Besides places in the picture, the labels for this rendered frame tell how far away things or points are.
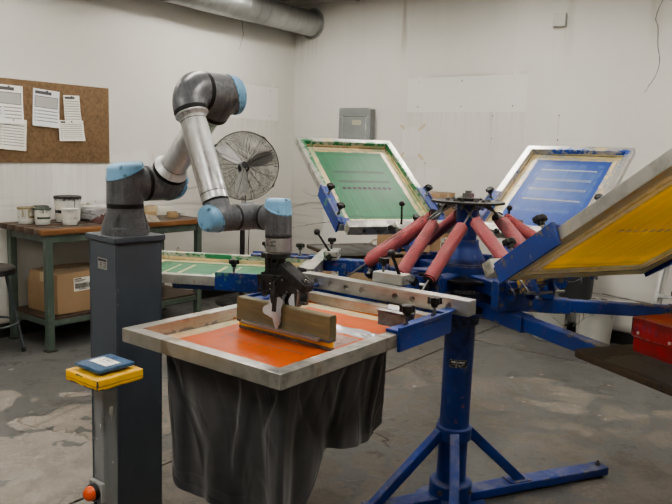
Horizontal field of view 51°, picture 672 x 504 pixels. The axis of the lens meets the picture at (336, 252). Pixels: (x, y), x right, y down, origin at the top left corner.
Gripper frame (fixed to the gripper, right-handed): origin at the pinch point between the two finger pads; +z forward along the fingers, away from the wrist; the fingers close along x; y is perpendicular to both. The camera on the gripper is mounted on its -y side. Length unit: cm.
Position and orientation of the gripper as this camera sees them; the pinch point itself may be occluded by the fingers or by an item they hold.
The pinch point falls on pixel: (284, 322)
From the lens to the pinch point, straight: 200.1
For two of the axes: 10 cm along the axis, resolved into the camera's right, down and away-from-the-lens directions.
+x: -6.0, 1.0, -7.9
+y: -8.0, -0.8, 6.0
